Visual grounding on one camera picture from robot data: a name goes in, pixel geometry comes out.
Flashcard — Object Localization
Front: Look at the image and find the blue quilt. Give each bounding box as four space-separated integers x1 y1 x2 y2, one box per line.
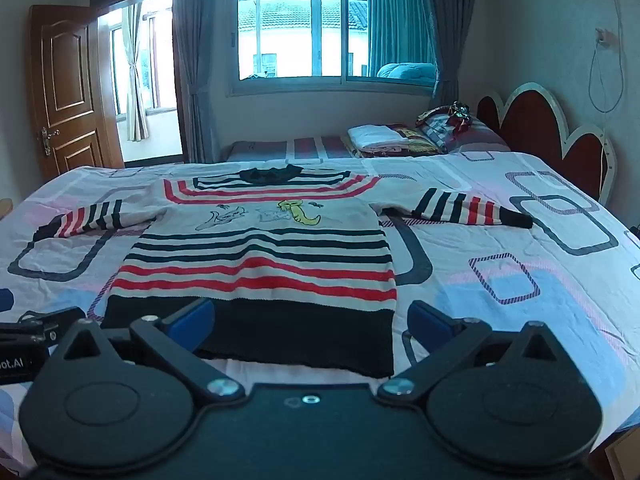
376 62 436 81

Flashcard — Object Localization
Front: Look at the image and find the striped knit sweater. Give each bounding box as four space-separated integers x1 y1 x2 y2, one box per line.
32 164 535 380

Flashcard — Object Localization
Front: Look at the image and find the white sheer curtain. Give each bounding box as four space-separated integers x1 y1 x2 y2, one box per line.
122 2 151 142

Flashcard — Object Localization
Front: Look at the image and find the metal door handle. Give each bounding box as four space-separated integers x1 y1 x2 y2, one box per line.
39 127 61 156

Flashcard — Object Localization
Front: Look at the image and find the grey curtain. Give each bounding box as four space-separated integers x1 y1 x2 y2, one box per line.
172 0 231 164
367 0 461 107

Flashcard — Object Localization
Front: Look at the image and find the brown wooden door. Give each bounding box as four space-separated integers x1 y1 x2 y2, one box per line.
27 5 125 184

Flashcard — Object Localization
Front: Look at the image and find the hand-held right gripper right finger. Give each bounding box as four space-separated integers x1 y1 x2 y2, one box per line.
376 300 577 403

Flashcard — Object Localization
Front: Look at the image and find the sliding glass window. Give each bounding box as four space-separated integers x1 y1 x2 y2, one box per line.
227 0 439 97

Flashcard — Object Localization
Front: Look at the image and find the hanging white cable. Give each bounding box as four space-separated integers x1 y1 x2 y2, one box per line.
588 0 627 114

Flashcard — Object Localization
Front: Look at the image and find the red scalloped headboard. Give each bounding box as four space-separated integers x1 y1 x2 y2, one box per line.
476 82 619 206

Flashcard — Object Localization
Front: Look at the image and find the patterned bedsheet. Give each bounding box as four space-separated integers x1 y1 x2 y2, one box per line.
0 152 640 477

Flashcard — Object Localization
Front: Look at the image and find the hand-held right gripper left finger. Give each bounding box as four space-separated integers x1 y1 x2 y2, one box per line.
50 297 247 404

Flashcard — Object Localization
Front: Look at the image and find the colourful crumpled cloth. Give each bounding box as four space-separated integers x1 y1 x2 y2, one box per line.
416 102 472 128

